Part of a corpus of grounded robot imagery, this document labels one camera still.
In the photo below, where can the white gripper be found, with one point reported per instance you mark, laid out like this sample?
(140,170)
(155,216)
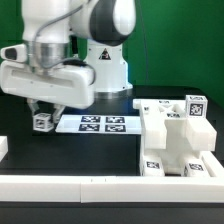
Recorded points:
(69,85)

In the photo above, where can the white chair seat block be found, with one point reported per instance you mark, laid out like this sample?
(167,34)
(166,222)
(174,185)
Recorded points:
(173,162)

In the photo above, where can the small white tag cube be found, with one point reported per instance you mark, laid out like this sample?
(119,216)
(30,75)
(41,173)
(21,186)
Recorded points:
(196,106)

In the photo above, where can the white chair back piece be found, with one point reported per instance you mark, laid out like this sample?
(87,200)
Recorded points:
(165,126)

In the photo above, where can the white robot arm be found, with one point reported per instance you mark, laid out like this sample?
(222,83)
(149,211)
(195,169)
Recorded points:
(41,69)

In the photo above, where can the white tag sheet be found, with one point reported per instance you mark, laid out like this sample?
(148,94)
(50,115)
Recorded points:
(99,124)

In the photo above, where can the white block left edge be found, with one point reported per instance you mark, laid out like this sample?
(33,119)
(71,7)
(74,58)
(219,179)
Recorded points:
(3,147)

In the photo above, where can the white front fence rail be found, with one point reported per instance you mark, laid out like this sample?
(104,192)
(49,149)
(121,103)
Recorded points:
(21,188)

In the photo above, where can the white fence rail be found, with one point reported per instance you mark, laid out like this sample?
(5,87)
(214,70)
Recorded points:
(21,188)
(213,166)

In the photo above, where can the white right fence rail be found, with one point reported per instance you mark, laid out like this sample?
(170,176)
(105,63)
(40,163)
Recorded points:
(213,166)

